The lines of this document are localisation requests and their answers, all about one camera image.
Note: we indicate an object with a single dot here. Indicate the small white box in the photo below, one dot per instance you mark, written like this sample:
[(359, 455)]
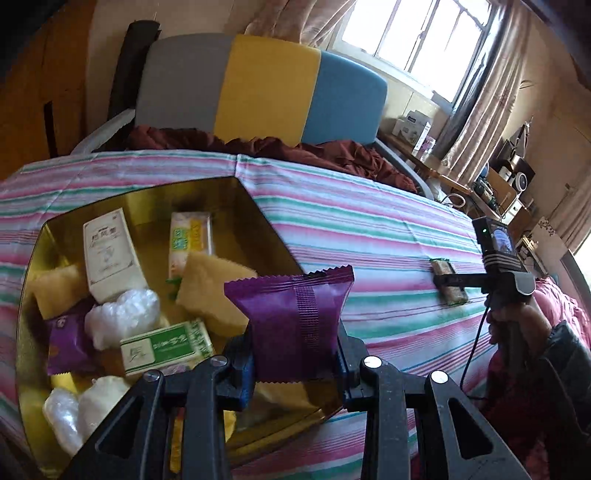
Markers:
[(398, 128)]

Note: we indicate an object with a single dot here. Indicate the grey yellow blue armchair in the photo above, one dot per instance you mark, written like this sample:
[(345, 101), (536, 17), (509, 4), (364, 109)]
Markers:
[(272, 87)]

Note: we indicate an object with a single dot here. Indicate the striped tablecloth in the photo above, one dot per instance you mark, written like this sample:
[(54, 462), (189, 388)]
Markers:
[(346, 221)]

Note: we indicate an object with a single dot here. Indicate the purple snack packet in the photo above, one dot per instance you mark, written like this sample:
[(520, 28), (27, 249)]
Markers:
[(295, 323), (69, 344)]

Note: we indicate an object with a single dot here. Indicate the brown biscuit packet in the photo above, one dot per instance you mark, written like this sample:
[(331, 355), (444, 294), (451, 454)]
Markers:
[(455, 295)]

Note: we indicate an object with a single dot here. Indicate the wooden side table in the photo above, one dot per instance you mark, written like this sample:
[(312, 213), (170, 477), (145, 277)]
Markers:
[(434, 168)]

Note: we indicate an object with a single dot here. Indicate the cluttered wooden cabinet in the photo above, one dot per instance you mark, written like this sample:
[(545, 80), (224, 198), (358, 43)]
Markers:
[(498, 184)]

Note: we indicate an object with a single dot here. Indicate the white blue-label box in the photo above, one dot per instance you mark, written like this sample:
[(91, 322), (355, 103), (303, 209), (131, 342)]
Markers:
[(415, 131)]

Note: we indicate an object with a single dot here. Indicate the grey round speaker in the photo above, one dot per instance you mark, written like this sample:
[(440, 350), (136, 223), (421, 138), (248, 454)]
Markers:
[(519, 182)]

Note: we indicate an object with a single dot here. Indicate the cracker packet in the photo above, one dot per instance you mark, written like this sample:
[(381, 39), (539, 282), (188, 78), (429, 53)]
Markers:
[(189, 240)]

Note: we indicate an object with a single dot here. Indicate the person's right forearm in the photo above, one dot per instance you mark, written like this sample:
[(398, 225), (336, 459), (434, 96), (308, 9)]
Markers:
[(568, 364)]

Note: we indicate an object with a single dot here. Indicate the window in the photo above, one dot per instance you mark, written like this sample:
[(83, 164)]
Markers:
[(415, 32)]

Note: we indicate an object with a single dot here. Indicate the beige patterned curtain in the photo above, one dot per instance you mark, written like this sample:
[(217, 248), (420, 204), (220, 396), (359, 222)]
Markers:
[(485, 101), (295, 18)]

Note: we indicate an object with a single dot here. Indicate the white floral box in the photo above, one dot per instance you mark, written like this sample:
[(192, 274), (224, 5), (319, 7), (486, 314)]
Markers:
[(547, 244)]

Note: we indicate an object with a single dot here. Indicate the black rolled mat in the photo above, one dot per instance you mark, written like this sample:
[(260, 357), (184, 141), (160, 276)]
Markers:
[(134, 60)]

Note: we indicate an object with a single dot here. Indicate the wooden wardrobe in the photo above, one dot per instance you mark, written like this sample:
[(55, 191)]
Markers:
[(27, 115)]

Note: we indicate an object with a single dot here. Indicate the green carton box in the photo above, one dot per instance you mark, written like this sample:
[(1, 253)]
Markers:
[(161, 350)]

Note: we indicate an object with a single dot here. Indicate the white carton box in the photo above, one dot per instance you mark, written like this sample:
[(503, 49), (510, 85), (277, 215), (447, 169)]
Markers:
[(111, 258)]

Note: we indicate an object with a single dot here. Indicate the person's red jacket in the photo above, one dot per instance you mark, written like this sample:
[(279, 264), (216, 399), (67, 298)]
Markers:
[(558, 295)]

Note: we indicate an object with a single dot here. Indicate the maroon blanket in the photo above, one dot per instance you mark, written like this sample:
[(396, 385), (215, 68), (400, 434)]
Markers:
[(323, 157)]

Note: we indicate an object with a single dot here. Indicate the person's right hand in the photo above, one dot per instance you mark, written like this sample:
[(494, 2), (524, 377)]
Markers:
[(531, 327)]

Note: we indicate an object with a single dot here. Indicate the pale purple container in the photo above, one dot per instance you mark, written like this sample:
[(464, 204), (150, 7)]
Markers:
[(429, 145)]

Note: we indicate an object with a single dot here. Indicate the white plastic bag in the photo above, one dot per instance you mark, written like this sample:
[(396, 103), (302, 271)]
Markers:
[(60, 417), (122, 318)]

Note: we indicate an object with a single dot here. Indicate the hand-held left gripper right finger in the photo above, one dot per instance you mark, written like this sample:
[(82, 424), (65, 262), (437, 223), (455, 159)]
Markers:
[(351, 387)]

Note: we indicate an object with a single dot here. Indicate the yellow sponge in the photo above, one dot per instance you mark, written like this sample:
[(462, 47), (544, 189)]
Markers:
[(60, 288), (207, 295)]

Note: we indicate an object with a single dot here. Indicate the gold tin box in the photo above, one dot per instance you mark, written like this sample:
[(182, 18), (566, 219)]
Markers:
[(138, 203)]

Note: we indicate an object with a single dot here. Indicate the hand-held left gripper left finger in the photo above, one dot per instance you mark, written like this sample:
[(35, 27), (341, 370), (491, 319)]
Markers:
[(242, 369)]

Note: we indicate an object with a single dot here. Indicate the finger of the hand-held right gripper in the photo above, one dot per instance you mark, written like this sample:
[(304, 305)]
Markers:
[(457, 279)]

